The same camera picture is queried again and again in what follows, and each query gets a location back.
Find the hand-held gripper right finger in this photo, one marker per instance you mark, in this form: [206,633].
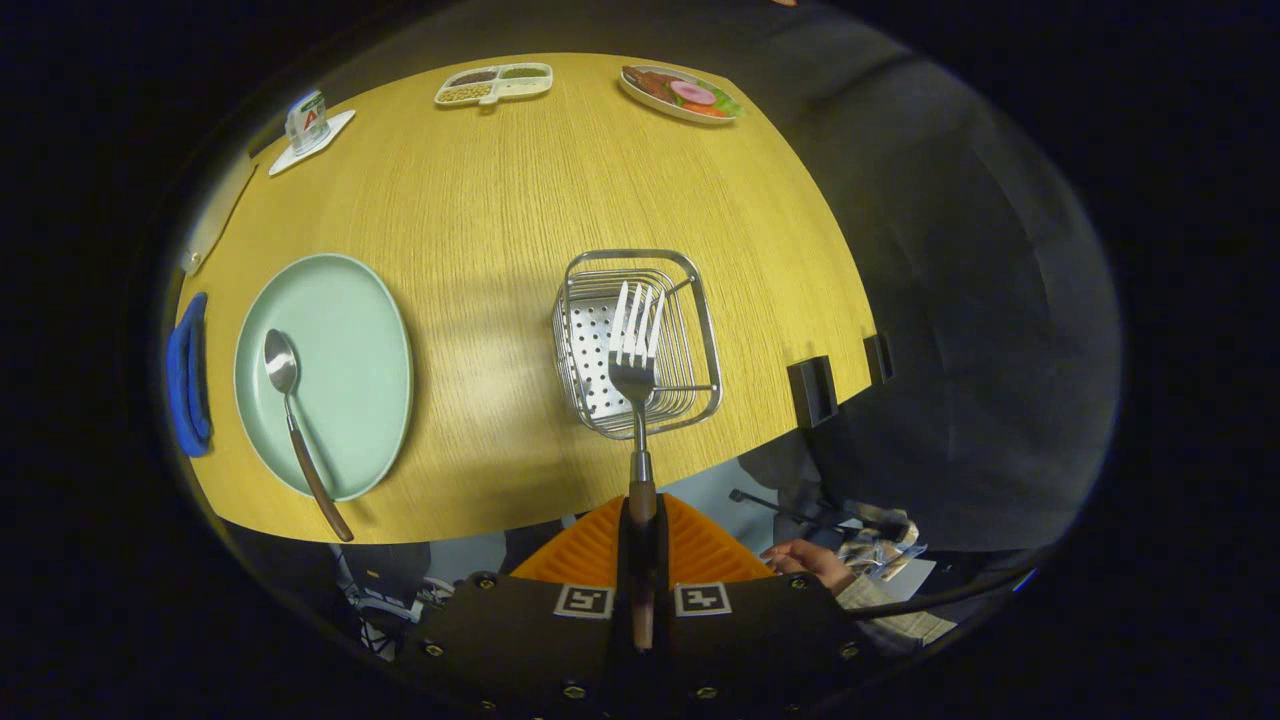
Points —
[760,640]

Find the black table clamp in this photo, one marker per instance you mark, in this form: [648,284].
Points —
[812,392]
[879,358]

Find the blue cloth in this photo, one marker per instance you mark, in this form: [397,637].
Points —
[188,380]

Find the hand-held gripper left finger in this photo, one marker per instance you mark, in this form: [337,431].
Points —
[520,640]

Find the black metal rod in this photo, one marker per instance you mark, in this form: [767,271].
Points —
[790,512]

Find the white plate of food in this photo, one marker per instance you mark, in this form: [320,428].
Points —
[680,95]

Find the white square coaster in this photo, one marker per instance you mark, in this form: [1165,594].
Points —
[337,125]

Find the pale green plate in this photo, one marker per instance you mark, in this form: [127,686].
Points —
[350,370]

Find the white divided snack tray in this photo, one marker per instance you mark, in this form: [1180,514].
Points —
[495,85]

